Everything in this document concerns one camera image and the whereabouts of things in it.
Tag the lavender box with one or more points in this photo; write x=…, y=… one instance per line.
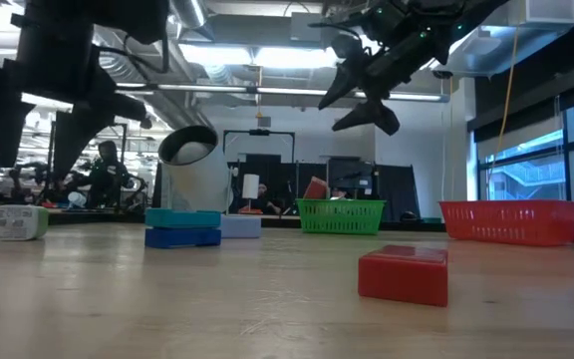
x=241, y=227

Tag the silver ceiling duct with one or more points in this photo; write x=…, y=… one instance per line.
x=190, y=12

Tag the green plastic basket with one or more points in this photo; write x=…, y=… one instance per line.
x=341, y=216

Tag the black partition screens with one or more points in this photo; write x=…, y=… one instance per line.
x=391, y=189

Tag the red plastic basket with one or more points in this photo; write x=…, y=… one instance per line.
x=508, y=222

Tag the white cylindrical pen holder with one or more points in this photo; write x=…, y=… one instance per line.
x=202, y=179

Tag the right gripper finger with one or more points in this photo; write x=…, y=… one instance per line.
x=344, y=82
x=369, y=117

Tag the glass window wall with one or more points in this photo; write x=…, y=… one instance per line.
x=566, y=159

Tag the ceiling light strip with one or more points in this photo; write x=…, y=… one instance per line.
x=292, y=91

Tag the person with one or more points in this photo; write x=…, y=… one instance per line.
x=105, y=174
x=263, y=198
x=339, y=193

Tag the white cylindrical lamp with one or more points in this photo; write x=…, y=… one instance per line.
x=250, y=187

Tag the plain red box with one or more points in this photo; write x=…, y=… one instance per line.
x=403, y=276

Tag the teal and blue box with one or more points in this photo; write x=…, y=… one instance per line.
x=182, y=229

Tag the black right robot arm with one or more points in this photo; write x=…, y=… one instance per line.
x=441, y=15

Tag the white and blue gadget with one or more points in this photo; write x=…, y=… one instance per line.
x=77, y=199

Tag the ceiling ventilation unit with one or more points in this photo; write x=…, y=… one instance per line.
x=531, y=12

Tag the black robot rig frame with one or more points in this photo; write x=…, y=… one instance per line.
x=259, y=132

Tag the green and white box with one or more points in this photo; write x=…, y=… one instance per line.
x=18, y=223

